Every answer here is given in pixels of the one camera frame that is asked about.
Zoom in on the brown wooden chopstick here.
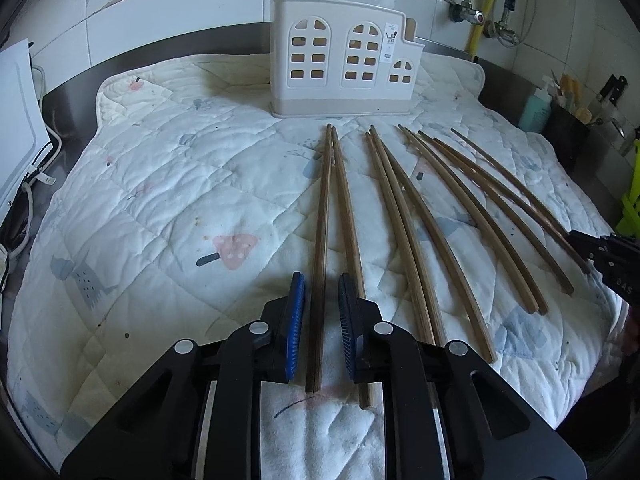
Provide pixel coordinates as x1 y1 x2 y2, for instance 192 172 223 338
432 136 575 296
398 125 538 314
387 150 497 364
366 132 435 344
368 126 446 346
329 126 373 410
305 124 332 393
418 129 550 316
451 128 590 274

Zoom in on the green plastic rack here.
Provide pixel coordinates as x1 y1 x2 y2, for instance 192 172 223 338
615 140 640 240

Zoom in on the black utensil caddy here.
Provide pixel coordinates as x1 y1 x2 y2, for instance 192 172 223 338
542 104 632 218

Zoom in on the white quilted mat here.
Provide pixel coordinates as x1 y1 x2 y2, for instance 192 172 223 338
6 54 627 467

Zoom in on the teal dish soap bottle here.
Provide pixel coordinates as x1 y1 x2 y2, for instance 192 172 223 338
518 76 556 133

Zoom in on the white plastic utensil holder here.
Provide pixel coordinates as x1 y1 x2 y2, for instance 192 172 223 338
270 0 423 117

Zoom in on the chrome water valve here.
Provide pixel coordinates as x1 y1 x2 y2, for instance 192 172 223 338
484 20 520 48

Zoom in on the white microwave oven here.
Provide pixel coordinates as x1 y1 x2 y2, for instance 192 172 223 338
0 39 51 221

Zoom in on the black handled knife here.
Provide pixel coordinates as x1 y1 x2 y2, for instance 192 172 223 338
588 75 628 119

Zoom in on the yellow corrugated gas hose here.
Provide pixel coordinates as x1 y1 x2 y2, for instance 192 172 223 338
465 0 508 63

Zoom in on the red handled water valve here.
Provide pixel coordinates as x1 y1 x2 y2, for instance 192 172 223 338
449 3 485 25

